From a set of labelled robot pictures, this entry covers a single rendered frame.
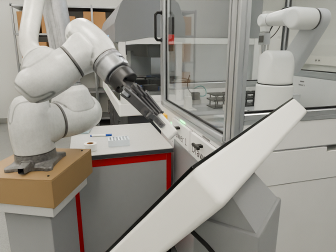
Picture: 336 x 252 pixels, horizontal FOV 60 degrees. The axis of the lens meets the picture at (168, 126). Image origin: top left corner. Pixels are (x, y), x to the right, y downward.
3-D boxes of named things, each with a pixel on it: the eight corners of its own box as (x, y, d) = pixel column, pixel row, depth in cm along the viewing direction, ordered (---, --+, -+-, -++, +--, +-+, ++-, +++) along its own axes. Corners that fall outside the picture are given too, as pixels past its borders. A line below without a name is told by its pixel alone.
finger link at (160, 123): (153, 110, 78) (148, 110, 76) (165, 124, 77) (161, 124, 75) (150, 114, 79) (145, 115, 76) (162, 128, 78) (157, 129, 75)
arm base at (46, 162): (-4, 177, 105) (-7, 163, 104) (25, 155, 126) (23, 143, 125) (47, 175, 105) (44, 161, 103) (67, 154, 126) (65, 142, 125)
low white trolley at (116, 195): (79, 277, 173) (68, 157, 154) (80, 220, 231) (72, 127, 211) (173, 258, 188) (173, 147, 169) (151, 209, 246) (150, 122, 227)
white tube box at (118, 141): (108, 147, 170) (108, 140, 169) (108, 142, 178) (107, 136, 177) (129, 145, 173) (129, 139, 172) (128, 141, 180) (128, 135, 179)
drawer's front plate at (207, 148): (215, 177, 116) (216, 151, 113) (190, 153, 143) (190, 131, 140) (219, 177, 116) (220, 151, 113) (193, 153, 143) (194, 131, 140)
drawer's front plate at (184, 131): (188, 151, 145) (188, 130, 142) (171, 135, 172) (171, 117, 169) (191, 151, 145) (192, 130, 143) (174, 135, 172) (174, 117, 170)
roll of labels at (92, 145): (91, 147, 170) (91, 140, 169) (99, 149, 166) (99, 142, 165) (81, 150, 164) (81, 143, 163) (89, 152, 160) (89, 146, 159)
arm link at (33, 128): (5, 151, 115) (-6, 96, 109) (47, 139, 129) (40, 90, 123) (24, 160, 105) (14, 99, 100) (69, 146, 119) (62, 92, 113)
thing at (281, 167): (229, 191, 108) (231, 154, 104) (160, 125, 203) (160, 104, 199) (417, 164, 133) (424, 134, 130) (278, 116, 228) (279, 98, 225)
